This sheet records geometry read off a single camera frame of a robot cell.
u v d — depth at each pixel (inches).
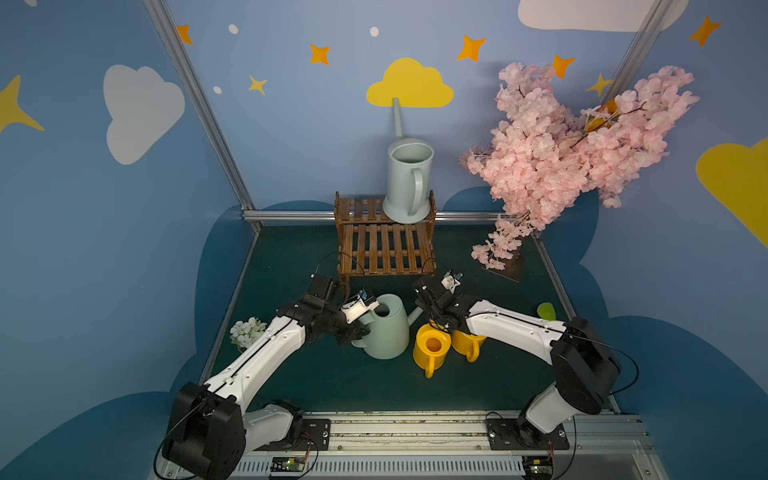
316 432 29.7
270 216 46.3
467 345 32.1
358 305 28.1
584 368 17.6
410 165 28.2
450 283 31.2
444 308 25.9
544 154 26.9
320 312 25.2
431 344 30.8
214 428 15.5
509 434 29.0
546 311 38.7
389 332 30.9
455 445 29.2
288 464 28.2
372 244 38.7
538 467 28.3
